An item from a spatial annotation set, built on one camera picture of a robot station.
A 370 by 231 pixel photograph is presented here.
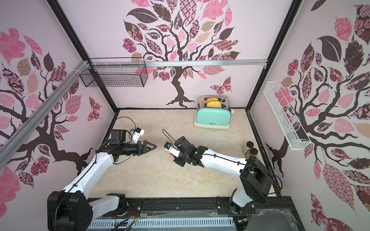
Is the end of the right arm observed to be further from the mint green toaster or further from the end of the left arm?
the mint green toaster

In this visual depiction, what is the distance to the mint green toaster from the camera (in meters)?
1.00

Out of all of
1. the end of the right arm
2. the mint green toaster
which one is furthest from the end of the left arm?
the mint green toaster
